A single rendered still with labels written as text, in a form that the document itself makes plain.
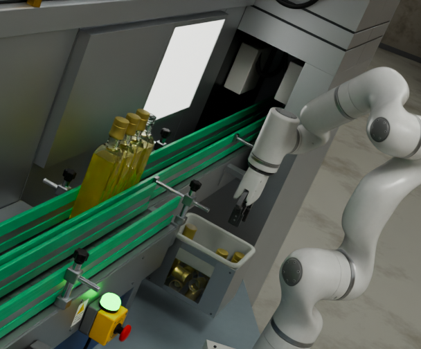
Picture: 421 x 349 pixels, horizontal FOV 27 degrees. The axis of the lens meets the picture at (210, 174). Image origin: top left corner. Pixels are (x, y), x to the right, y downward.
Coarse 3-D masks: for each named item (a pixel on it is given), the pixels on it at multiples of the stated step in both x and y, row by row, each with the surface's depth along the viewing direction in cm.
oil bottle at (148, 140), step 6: (144, 138) 214; (150, 138) 215; (144, 144) 214; (150, 144) 216; (144, 150) 214; (150, 150) 218; (144, 156) 216; (138, 162) 215; (144, 162) 218; (138, 168) 217; (144, 168) 220; (138, 174) 219; (132, 180) 217; (138, 180) 221
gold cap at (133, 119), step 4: (128, 116) 202; (132, 116) 202; (136, 116) 203; (132, 120) 202; (136, 120) 202; (132, 124) 202; (136, 124) 203; (128, 128) 202; (132, 128) 202; (136, 128) 204; (128, 132) 203; (132, 132) 203
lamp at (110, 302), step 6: (108, 294) 189; (114, 294) 190; (102, 300) 188; (108, 300) 187; (114, 300) 188; (102, 306) 188; (108, 306) 187; (114, 306) 187; (108, 312) 188; (114, 312) 188
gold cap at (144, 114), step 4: (136, 112) 208; (140, 112) 207; (144, 112) 208; (148, 112) 209; (140, 116) 207; (144, 116) 207; (148, 116) 208; (140, 120) 207; (144, 120) 208; (140, 124) 208; (144, 124) 208; (140, 128) 208; (144, 128) 209
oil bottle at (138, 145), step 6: (132, 138) 209; (132, 144) 209; (138, 144) 209; (138, 150) 210; (138, 156) 212; (132, 162) 210; (132, 168) 212; (126, 174) 211; (132, 174) 215; (126, 180) 212; (126, 186) 215; (120, 192) 213
